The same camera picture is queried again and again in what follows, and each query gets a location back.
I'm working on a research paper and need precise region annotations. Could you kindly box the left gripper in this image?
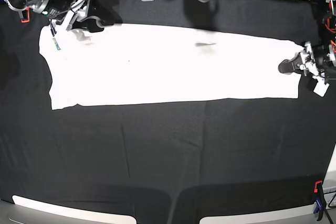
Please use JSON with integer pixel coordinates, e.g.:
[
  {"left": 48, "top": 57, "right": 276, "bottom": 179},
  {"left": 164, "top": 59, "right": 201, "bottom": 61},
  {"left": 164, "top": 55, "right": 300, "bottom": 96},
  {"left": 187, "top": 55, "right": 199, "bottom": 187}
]
[{"left": 278, "top": 40, "right": 335, "bottom": 82}]

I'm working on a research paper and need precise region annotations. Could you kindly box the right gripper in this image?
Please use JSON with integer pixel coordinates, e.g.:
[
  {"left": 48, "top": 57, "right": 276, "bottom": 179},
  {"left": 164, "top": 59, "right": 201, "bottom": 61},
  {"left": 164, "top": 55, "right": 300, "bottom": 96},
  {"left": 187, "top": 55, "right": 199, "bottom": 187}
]
[{"left": 49, "top": 0, "right": 104, "bottom": 33}]

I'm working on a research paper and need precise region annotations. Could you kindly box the white printed t-shirt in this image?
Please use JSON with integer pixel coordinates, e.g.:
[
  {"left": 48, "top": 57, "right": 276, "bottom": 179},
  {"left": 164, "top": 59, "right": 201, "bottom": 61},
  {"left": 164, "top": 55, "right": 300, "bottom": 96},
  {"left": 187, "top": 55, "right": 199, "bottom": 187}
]
[{"left": 39, "top": 24, "right": 302, "bottom": 110}]

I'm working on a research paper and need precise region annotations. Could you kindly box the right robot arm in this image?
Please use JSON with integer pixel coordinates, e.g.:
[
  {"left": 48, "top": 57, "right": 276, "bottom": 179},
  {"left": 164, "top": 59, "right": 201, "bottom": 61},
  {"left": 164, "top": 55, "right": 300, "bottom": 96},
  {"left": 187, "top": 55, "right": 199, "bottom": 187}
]
[{"left": 4, "top": 0, "right": 114, "bottom": 36}]

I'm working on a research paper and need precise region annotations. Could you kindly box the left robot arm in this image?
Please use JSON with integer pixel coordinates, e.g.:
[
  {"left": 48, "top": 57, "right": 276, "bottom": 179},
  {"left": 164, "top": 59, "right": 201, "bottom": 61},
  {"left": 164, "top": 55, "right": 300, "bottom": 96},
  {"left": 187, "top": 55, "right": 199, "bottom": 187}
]
[{"left": 278, "top": 0, "right": 335, "bottom": 84}]

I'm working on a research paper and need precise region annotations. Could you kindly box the orange clamp top left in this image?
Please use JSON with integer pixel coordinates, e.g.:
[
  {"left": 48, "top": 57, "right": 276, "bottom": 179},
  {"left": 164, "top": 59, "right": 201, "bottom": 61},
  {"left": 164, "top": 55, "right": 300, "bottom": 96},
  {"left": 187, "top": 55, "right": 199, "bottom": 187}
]
[{"left": 19, "top": 8, "right": 30, "bottom": 23}]

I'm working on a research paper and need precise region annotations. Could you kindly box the orange blue clamp bottom right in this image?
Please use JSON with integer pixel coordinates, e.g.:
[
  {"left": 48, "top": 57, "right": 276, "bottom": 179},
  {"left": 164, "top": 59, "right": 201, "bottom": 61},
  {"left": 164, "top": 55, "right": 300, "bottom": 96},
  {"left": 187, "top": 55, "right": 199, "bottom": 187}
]
[{"left": 313, "top": 180, "right": 327, "bottom": 221}]

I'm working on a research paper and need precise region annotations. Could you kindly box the black table cloth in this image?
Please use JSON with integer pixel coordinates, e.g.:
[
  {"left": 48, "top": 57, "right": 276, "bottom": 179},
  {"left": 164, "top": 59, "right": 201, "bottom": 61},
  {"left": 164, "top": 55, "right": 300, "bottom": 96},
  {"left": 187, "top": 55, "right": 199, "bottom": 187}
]
[{"left": 1, "top": 0, "right": 335, "bottom": 223}]

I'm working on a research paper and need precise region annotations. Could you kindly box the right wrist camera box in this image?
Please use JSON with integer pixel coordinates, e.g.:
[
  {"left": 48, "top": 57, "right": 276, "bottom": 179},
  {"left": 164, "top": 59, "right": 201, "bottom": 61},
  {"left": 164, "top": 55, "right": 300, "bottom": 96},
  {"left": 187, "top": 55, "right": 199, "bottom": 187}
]
[{"left": 49, "top": 23, "right": 61, "bottom": 51}]

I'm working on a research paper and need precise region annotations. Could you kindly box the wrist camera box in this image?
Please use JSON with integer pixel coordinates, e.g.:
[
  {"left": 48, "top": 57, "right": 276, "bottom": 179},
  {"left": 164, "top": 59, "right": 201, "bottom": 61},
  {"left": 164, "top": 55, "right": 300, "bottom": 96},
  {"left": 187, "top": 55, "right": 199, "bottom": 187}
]
[
  {"left": 313, "top": 79, "right": 329, "bottom": 97},
  {"left": 49, "top": 23, "right": 61, "bottom": 51}
]

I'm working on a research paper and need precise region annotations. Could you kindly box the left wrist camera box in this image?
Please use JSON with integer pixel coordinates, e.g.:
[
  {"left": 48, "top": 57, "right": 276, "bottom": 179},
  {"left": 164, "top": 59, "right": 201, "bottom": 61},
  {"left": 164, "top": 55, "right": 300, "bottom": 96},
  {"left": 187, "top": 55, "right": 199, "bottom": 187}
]
[{"left": 313, "top": 79, "right": 329, "bottom": 97}]

